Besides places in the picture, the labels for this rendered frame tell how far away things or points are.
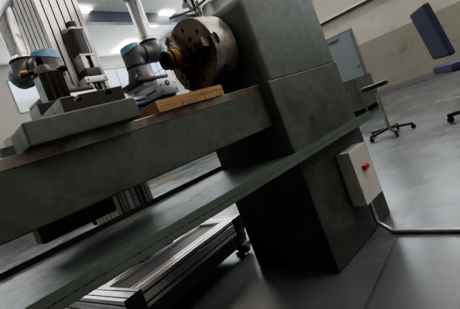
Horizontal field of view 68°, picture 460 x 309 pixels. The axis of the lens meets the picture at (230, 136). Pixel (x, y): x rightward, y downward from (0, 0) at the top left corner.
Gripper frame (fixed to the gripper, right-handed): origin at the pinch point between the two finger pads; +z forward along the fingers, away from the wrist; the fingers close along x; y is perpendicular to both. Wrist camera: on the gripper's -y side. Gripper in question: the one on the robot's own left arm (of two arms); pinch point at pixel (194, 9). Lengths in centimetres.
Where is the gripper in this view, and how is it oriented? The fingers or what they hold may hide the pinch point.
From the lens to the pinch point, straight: 183.1
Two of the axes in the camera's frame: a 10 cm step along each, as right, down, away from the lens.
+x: -6.8, 2.8, -6.8
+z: 3.6, 9.3, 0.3
